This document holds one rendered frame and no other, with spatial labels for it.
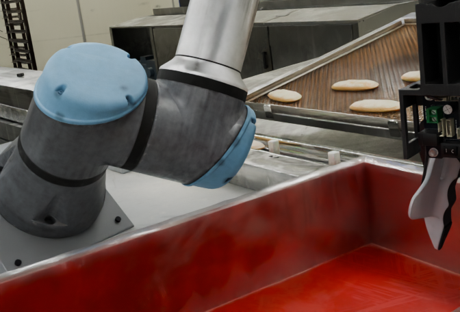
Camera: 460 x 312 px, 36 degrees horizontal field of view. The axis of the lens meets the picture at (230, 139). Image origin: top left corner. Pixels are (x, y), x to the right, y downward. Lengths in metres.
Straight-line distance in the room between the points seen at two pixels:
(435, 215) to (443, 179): 0.03
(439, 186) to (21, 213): 0.53
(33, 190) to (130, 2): 8.06
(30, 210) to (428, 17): 0.57
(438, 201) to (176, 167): 0.36
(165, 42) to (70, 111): 4.72
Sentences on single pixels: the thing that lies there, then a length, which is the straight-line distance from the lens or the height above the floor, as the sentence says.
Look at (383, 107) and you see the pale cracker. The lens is 1.15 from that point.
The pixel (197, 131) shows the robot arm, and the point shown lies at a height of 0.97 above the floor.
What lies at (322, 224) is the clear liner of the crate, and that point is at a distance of 0.77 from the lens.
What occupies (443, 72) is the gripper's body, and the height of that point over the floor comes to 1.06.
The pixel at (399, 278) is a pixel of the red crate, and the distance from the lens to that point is 0.74.
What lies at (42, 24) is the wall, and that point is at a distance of 8.45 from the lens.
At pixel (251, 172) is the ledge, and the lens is 1.05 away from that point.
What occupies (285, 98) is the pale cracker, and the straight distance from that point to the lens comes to 1.31.
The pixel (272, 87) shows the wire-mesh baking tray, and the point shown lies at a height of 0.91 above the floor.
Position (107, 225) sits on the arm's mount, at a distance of 0.98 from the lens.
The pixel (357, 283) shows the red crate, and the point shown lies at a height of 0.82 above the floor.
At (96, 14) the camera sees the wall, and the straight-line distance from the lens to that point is 8.71.
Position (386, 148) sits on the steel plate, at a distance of 1.23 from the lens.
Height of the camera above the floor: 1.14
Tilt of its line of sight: 13 degrees down
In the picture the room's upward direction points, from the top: 8 degrees counter-clockwise
